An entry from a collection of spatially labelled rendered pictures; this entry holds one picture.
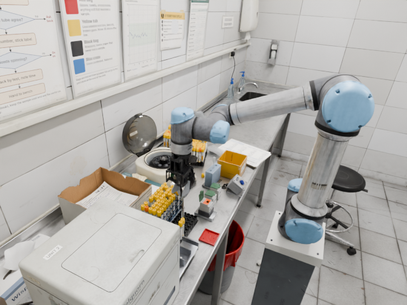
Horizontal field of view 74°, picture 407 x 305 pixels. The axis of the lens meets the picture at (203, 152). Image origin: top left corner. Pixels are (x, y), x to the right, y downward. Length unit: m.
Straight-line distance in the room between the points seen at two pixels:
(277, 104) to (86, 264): 0.70
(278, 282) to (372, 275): 1.33
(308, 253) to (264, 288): 0.33
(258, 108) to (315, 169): 0.27
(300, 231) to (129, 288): 0.55
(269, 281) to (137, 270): 0.77
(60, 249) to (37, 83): 0.59
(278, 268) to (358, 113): 0.74
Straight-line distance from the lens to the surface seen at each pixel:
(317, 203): 0.91
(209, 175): 1.34
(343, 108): 0.75
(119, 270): 0.68
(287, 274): 1.26
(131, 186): 1.25
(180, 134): 0.87
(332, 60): 3.30
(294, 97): 0.90
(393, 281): 2.60
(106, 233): 0.77
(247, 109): 0.92
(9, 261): 1.09
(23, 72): 1.07
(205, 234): 1.16
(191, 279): 1.02
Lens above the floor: 1.71
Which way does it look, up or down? 29 degrees down
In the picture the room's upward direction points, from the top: 4 degrees clockwise
